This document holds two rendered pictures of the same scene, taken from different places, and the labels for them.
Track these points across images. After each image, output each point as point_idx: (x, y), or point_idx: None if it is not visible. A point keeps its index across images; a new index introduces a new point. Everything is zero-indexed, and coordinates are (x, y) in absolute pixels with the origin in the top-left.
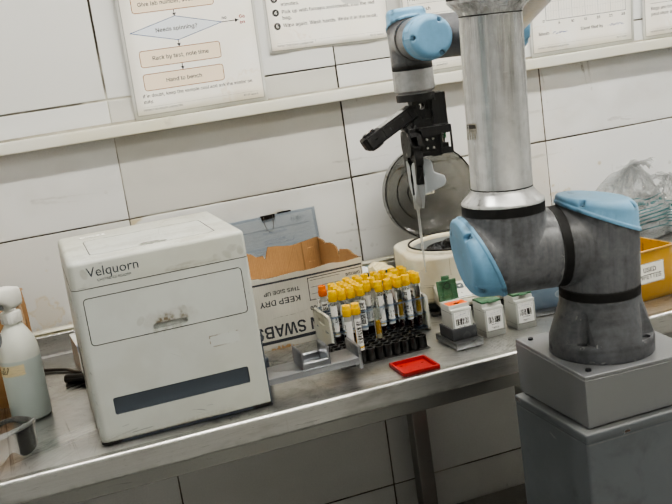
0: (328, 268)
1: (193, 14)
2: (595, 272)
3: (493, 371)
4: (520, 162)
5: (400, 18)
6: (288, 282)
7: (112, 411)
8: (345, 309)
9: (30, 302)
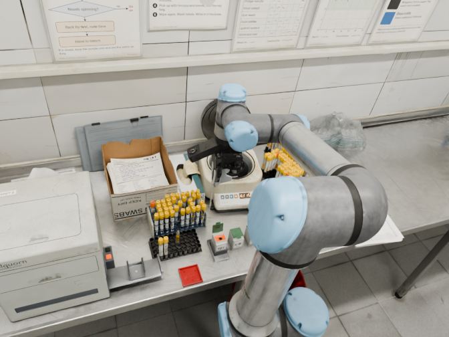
0: (158, 188)
1: (96, 1)
2: None
3: (229, 281)
4: (270, 317)
5: (228, 101)
6: (135, 195)
7: (14, 312)
8: (160, 241)
9: None
